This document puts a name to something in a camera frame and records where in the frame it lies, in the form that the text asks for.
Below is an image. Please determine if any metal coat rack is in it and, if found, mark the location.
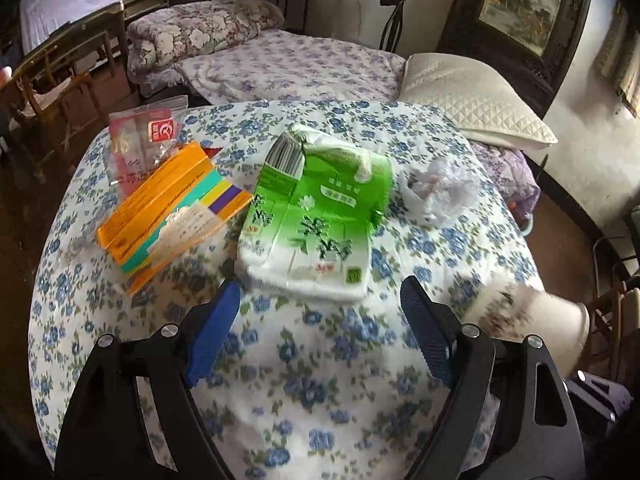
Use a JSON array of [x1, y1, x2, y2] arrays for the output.
[[380, 2, 407, 54]]

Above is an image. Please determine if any printed white paper cup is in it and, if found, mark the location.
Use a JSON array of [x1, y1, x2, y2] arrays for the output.
[[465, 280, 591, 381]]

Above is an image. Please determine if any green tissue pack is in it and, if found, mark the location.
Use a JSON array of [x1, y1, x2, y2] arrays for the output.
[[236, 122, 393, 303]]

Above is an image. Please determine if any rolled floral quilt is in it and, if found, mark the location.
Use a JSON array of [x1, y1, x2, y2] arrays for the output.
[[126, 0, 285, 86]]

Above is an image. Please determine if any purple folded blanket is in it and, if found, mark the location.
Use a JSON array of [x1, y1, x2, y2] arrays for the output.
[[467, 140, 541, 216]]

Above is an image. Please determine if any pink plastic packet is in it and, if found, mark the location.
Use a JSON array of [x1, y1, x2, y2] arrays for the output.
[[108, 96, 190, 196]]

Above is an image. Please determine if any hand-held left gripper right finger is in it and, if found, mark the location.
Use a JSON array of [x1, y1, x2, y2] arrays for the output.
[[400, 276, 585, 480]]

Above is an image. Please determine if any orange striped box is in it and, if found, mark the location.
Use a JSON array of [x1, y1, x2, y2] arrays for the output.
[[96, 141, 253, 295]]

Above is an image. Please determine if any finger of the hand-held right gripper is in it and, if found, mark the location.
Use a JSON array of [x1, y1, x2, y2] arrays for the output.
[[565, 369, 632, 426]]

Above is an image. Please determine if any light wooden armchair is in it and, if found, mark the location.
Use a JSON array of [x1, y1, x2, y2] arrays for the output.
[[0, 30, 131, 161]]

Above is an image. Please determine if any crumpled white plastic bag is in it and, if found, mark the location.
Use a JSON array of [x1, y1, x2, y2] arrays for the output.
[[397, 157, 481, 223]]

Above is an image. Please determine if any brown wooden chair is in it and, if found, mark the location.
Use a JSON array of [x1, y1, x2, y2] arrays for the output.
[[590, 205, 640, 386]]

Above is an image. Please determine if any blue floral bedsheet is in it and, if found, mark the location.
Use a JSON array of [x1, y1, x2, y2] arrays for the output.
[[27, 100, 546, 480]]

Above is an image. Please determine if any purple floral bed sheet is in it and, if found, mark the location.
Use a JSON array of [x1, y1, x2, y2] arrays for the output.
[[180, 27, 407, 106]]

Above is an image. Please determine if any wooden desk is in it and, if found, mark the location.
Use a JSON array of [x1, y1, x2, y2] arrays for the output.
[[30, 0, 171, 61]]

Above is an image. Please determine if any white quilted pillow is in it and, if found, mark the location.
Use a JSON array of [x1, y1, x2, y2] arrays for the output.
[[397, 52, 558, 151]]

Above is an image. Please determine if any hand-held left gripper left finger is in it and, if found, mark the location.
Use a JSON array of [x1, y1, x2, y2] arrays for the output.
[[54, 280, 242, 480]]

